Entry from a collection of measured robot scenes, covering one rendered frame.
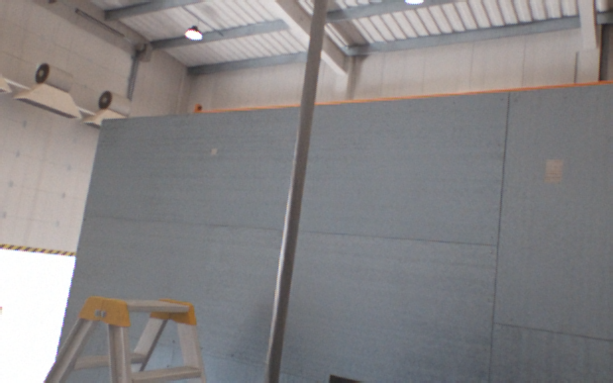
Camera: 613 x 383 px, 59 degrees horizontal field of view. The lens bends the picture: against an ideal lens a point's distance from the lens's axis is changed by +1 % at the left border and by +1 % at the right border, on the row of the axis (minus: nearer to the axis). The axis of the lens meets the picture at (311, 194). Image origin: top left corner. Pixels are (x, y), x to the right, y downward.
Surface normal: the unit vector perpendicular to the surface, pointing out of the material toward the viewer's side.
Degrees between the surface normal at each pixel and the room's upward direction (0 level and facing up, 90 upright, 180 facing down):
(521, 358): 90
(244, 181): 90
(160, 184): 90
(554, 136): 90
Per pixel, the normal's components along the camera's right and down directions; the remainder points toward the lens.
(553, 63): -0.50, -0.20
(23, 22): 0.86, 0.03
